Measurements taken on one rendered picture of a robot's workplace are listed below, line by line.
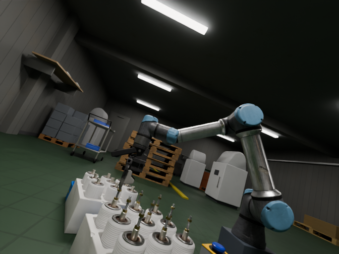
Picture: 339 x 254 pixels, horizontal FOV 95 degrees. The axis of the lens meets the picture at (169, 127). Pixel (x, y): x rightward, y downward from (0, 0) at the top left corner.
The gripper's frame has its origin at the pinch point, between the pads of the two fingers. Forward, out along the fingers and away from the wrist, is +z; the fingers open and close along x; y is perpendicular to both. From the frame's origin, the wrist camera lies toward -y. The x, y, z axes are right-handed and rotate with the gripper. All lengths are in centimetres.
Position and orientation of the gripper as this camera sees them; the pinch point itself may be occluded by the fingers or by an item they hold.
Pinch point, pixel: (119, 185)
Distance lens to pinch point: 79.5
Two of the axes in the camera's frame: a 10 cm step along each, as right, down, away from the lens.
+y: 9.3, 3.6, 1.0
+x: -1.7, 1.6, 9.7
